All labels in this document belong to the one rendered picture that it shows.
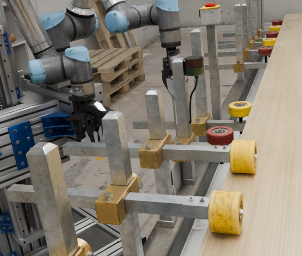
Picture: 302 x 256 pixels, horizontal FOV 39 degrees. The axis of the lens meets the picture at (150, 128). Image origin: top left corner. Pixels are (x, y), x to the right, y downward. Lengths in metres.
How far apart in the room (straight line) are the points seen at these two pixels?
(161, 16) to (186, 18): 7.83
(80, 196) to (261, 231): 0.37
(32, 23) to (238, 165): 0.83
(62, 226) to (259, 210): 0.42
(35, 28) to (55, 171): 0.89
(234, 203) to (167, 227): 0.47
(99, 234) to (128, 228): 1.20
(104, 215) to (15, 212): 1.08
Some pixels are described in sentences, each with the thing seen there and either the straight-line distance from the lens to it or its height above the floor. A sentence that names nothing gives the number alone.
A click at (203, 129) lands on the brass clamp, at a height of 0.83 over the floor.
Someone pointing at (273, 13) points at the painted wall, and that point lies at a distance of 9.04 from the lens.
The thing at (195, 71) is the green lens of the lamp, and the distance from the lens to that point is 1.29.
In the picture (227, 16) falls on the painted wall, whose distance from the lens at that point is 9.15.
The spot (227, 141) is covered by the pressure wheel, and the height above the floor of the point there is 0.88.
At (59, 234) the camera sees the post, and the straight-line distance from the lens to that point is 0.70.
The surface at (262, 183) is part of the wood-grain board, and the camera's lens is 1.03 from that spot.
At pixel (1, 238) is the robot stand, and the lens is 2.05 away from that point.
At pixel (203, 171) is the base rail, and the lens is 1.53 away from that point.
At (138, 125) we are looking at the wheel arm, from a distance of 1.66.
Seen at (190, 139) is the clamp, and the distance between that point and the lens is 1.37.
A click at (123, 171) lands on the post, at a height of 1.00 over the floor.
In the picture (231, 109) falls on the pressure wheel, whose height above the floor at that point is 0.90.
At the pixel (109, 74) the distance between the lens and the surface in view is 4.62.
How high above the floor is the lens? 1.39
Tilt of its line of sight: 20 degrees down
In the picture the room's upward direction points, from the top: 7 degrees counter-clockwise
